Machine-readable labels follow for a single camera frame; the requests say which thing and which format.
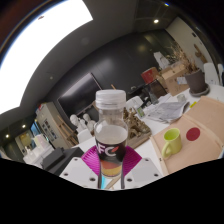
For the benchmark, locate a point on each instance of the small white cup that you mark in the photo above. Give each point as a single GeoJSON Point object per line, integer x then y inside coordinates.
{"type": "Point", "coordinates": [181, 98]}

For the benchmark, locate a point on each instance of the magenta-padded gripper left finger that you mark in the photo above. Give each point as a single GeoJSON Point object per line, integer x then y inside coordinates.
{"type": "Point", "coordinates": [89, 161]}

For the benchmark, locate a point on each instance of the white plaster bust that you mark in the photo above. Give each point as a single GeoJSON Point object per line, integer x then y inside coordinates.
{"type": "Point", "coordinates": [75, 121]}
{"type": "Point", "coordinates": [89, 122]}

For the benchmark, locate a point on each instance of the clear drink bottle white cap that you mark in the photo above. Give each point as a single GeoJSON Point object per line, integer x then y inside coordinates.
{"type": "Point", "coordinates": [111, 133]}

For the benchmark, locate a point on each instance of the small yellow tag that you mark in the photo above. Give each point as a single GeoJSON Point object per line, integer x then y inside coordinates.
{"type": "Point", "coordinates": [193, 104]}

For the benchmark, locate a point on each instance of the beige wooden drawing board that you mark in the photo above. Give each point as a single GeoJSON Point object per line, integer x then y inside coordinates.
{"type": "Point", "coordinates": [211, 113]}
{"type": "Point", "coordinates": [196, 153]}

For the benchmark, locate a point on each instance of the flat round red coaster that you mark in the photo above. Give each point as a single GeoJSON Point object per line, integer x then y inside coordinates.
{"type": "Point", "coordinates": [193, 134]}

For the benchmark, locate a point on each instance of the black flat box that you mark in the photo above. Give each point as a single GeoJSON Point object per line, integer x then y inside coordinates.
{"type": "Point", "coordinates": [63, 158]}

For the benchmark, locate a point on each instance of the red box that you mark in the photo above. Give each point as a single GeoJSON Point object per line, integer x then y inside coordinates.
{"type": "Point", "coordinates": [149, 76]}

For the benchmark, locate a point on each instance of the brown cardboard box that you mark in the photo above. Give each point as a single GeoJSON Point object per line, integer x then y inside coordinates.
{"type": "Point", "coordinates": [173, 81]}

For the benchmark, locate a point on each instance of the grey newspaper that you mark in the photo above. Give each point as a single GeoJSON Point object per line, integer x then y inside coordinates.
{"type": "Point", "coordinates": [166, 111]}

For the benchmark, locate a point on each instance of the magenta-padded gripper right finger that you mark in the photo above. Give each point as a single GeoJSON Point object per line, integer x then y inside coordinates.
{"type": "Point", "coordinates": [133, 163]}

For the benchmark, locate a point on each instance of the white chair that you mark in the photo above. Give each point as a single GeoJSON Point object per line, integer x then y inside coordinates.
{"type": "Point", "coordinates": [85, 136]}
{"type": "Point", "coordinates": [210, 73]}
{"type": "Point", "coordinates": [134, 102]}

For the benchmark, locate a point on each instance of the white plaster figure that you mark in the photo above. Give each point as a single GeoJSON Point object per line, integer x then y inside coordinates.
{"type": "Point", "coordinates": [161, 60]}

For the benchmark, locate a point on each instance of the dried plant in grey pot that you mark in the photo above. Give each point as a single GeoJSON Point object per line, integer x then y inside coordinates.
{"type": "Point", "coordinates": [196, 80]}

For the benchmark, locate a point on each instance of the black wall screen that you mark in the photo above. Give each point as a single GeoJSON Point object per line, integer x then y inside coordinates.
{"type": "Point", "coordinates": [78, 96]}

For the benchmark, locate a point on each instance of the lime green mug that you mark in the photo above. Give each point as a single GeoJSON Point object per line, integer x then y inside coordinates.
{"type": "Point", "coordinates": [173, 141]}

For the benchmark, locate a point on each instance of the ceiling lights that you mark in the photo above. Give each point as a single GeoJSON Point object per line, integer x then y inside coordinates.
{"type": "Point", "coordinates": [156, 21]}

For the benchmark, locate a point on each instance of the white spray bottle green label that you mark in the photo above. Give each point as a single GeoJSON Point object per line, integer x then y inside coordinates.
{"type": "Point", "coordinates": [140, 112]}

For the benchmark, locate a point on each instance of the large white ceiling light panel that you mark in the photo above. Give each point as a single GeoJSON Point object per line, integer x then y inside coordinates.
{"type": "Point", "coordinates": [40, 50]}

